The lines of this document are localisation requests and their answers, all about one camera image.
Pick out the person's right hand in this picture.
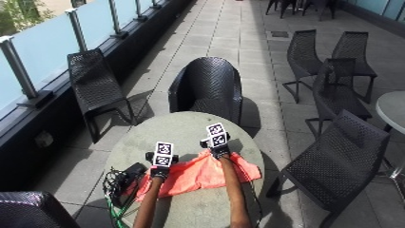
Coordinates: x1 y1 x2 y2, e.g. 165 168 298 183
198 132 232 161

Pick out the person's left hand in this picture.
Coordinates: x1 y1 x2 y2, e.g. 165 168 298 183
144 151 180 181

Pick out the orange cloth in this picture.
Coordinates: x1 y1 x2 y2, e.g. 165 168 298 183
124 148 264 202

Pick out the white marker cube left glove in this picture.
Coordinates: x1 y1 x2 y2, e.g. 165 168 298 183
152 141 174 168

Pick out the white marker cube glove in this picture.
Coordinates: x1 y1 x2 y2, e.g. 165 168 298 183
205 122 229 148
152 141 174 168

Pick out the white marker cube right glove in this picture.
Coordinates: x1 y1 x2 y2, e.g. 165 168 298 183
205 122 229 148

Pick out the black electronics box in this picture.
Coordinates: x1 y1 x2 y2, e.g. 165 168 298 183
111 161 149 207

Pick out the black woven tub armchair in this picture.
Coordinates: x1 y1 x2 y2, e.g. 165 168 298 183
0 190 81 228
167 56 244 126

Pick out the black perforated side chair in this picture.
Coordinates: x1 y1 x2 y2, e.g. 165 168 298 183
65 47 140 144
265 109 392 228
304 57 373 138
330 30 378 105
281 28 324 105

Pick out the square floor drain cover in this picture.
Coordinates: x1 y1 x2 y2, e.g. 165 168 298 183
269 30 292 39

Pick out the round grey side table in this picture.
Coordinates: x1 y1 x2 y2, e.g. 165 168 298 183
374 90 405 179

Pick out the glass balustrade with steel posts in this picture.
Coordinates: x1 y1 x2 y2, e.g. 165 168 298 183
0 0 169 110

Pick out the group of dark chairs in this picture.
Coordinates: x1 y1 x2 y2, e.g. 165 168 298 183
265 0 340 22

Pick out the black cable bundle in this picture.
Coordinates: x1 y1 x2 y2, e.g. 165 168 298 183
101 166 128 207

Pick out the green cable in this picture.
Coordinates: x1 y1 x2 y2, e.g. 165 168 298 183
103 177 143 228

